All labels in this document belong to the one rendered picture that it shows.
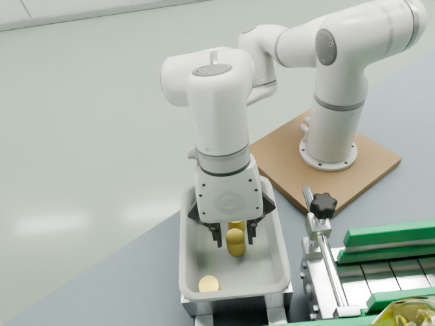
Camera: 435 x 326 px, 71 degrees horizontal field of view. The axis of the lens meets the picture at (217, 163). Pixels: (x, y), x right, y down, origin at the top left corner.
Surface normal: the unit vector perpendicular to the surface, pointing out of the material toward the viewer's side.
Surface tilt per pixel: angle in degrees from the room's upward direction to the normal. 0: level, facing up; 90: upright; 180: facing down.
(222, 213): 75
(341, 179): 0
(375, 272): 0
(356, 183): 0
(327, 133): 90
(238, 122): 79
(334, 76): 99
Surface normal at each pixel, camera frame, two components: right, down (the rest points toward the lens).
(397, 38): 0.34, 0.55
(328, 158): -0.25, 0.74
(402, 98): -0.11, -0.66
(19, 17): 0.06, 0.74
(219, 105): 0.05, 0.55
